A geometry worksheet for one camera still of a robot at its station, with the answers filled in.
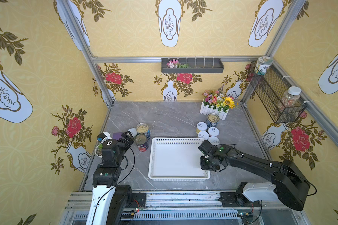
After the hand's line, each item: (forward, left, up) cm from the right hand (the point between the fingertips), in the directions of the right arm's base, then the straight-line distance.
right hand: (202, 164), depth 84 cm
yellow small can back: (+26, -2, +3) cm, 26 cm away
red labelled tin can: (+10, +38, +6) cm, 39 cm away
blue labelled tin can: (+20, +38, +7) cm, 44 cm away
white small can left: (+19, +45, +4) cm, 49 cm away
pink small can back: (+22, -9, +3) cm, 24 cm away
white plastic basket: (+4, +16, -3) cm, 17 cm away
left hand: (+6, +46, +20) cm, 50 cm away
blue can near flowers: (+29, -8, +6) cm, 31 cm away
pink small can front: (+15, -8, +3) cm, 17 cm away
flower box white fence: (+39, -10, +14) cm, 42 cm away
